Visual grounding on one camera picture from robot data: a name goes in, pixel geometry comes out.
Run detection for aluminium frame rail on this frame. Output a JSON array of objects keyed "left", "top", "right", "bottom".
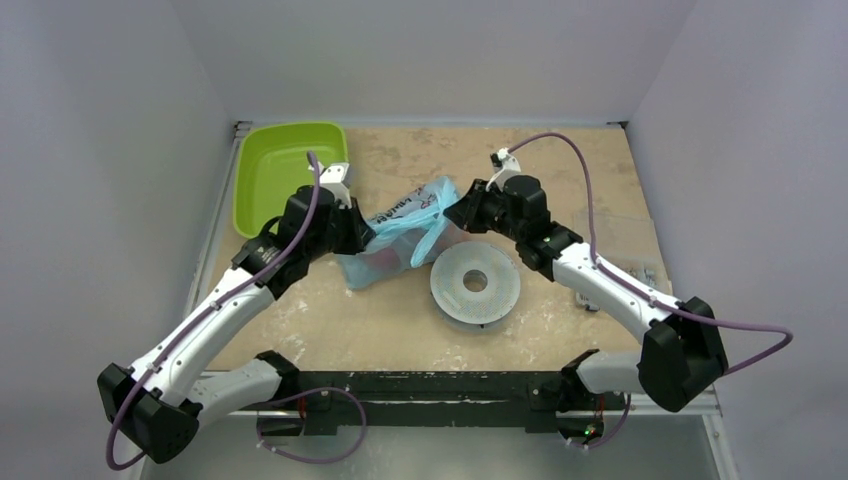
[{"left": 137, "top": 369, "right": 721, "bottom": 419}]

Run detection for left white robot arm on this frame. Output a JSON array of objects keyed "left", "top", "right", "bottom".
[{"left": 97, "top": 181, "right": 374, "bottom": 471}]

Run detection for purple cable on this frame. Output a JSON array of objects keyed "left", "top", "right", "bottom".
[
  {"left": 105, "top": 150, "right": 367, "bottom": 472},
  {"left": 506, "top": 132, "right": 794, "bottom": 452}
]

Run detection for clear plastic screw box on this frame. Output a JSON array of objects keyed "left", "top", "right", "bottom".
[{"left": 574, "top": 254, "right": 672, "bottom": 313}]

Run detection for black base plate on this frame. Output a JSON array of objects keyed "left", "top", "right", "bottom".
[{"left": 234, "top": 370, "right": 627, "bottom": 440}]

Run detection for blue plastic bag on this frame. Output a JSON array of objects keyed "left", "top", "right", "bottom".
[{"left": 336, "top": 176, "right": 469, "bottom": 290}]

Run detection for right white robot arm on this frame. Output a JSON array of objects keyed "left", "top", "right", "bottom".
[{"left": 444, "top": 175, "right": 729, "bottom": 412}]

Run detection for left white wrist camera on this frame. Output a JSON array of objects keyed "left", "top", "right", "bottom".
[{"left": 320, "top": 162, "right": 352, "bottom": 208}]

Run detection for green plastic tub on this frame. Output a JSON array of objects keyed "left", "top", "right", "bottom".
[{"left": 232, "top": 122, "right": 348, "bottom": 238}]

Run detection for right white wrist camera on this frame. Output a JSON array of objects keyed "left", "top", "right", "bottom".
[{"left": 486, "top": 148, "right": 522, "bottom": 191}]

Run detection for white perforated filament spool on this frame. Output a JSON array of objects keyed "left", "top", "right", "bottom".
[{"left": 430, "top": 241, "right": 521, "bottom": 333}]

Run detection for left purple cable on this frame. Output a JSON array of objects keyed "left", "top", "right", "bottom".
[{"left": 105, "top": 150, "right": 367, "bottom": 472}]

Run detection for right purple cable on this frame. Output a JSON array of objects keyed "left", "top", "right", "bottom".
[{"left": 506, "top": 132, "right": 794, "bottom": 452}]

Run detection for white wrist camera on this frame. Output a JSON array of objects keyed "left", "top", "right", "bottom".
[
  {"left": 320, "top": 162, "right": 352, "bottom": 208},
  {"left": 486, "top": 148, "right": 522, "bottom": 191}
]

